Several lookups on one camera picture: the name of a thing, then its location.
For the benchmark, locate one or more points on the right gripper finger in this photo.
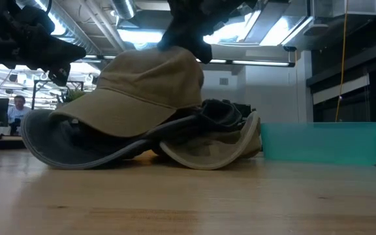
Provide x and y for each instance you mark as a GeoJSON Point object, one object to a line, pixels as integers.
{"type": "Point", "coordinates": [175, 36]}
{"type": "Point", "coordinates": [204, 39]}

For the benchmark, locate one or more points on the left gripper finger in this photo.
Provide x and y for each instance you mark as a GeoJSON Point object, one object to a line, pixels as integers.
{"type": "Point", "coordinates": [60, 74]}
{"type": "Point", "coordinates": [64, 52]}

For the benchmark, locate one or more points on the khaki baseball cap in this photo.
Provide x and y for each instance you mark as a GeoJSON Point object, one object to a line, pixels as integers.
{"type": "Point", "coordinates": [135, 91]}
{"type": "Point", "coordinates": [207, 150]}

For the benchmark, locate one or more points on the green potted plant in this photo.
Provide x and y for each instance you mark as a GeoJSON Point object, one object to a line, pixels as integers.
{"type": "Point", "coordinates": [73, 96]}

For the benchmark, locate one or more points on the person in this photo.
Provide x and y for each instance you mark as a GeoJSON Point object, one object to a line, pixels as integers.
{"type": "Point", "coordinates": [18, 112]}

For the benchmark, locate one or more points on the long ceiling light bar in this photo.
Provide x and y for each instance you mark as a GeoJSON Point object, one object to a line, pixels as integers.
{"type": "Point", "coordinates": [260, 63]}

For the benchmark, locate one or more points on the wooden desk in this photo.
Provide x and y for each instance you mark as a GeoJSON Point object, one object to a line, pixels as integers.
{"type": "Point", "coordinates": [2, 143]}

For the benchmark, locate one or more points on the white ceiling unit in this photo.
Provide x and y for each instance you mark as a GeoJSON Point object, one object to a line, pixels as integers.
{"type": "Point", "coordinates": [344, 8]}

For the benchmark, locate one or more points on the teal plastic bin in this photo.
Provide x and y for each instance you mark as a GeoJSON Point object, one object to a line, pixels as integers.
{"type": "Point", "coordinates": [322, 143]}

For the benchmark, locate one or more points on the large silver air duct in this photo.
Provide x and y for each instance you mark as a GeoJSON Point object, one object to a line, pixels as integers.
{"type": "Point", "coordinates": [77, 29]}

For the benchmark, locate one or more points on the black metal frame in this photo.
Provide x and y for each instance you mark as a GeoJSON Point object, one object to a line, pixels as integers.
{"type": "Point", "coordinates": [33, 94]}

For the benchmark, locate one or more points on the wall air vent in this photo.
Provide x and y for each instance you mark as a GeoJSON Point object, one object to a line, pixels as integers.
{"type": "Point", "coordinates": [224, 81]}

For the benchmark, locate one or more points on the small silver air duct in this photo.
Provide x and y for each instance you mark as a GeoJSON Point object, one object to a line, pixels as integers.
{"type": "Point", "coordinates": [122, 8]}

